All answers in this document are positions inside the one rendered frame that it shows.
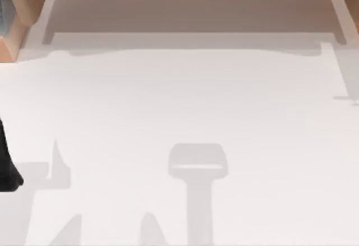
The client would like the long pale metal handle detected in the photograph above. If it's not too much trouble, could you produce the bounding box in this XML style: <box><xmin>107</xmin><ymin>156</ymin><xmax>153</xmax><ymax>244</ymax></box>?
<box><xmin>41</xmin><ymin>0</ymin><xmax>349</xmax><ymax>46</ymax></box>

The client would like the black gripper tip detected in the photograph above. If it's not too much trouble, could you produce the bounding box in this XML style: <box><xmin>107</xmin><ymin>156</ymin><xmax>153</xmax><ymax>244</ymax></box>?
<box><xmin>0</xmin><ymin>119</ymin><xmax>25</xmax><ymax>194</ymax></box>

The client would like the pale wooden drawer front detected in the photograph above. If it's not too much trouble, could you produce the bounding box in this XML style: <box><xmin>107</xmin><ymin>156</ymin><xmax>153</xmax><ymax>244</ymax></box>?
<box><xmin>0</xmin><ymin>35</ymin><xmax>19</xmax><ymax>63</ymax></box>

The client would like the wooden drawer with grey inside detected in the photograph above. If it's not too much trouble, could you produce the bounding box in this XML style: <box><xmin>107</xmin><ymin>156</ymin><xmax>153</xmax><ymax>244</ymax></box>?
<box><xmin>0</xmin><ymin>0</ymin><xmax>36</xmax><ymax>42</ymax></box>

